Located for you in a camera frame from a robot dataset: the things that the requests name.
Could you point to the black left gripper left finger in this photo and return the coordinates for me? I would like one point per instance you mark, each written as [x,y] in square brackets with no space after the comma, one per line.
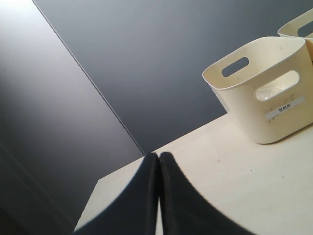
[134,211]

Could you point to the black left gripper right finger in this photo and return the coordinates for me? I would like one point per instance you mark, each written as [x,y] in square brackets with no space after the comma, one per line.
[183,210]

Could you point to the left cream plastic bin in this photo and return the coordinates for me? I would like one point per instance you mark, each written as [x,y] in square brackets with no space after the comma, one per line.
[266,86]

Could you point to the cream plastic bin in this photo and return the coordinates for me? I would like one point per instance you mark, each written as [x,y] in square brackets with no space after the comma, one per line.
[302,27]
[266,86]

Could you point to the middle cream plastic bin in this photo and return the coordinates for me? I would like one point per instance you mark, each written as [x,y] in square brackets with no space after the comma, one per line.
[302,27]

